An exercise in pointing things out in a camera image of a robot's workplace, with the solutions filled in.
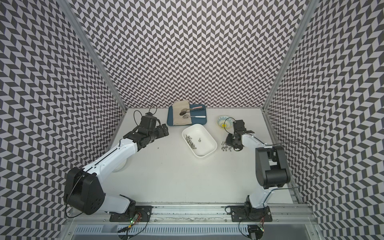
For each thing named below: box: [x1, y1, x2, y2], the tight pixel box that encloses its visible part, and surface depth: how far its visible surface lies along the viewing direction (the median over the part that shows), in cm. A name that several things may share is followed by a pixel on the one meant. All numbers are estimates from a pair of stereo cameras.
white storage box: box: [182, 123, 218, 158], surface depth 101 cm
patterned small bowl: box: [217, 115, 233, 130], surface depth 110 cm
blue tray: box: [167, 104, 207, 127], surface depth 117 cm
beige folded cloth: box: [172, 100, 192, 126], surface depth 118 cm
